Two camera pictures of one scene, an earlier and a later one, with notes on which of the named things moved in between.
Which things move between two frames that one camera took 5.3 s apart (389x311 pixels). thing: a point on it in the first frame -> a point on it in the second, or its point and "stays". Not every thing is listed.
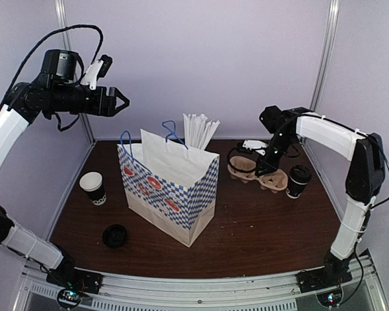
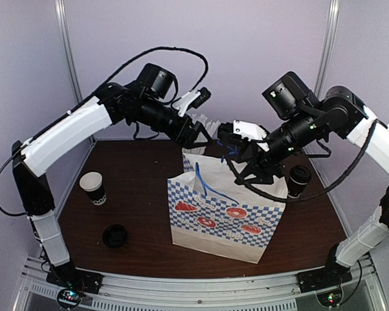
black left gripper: (107, 107) -> (187, 140)
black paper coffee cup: (294, 188) stays
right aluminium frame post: (327, 52) stays
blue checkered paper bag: (171, 188) -> (210, 211)
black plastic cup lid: (300, 174) stays
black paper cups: (92, 182) stays
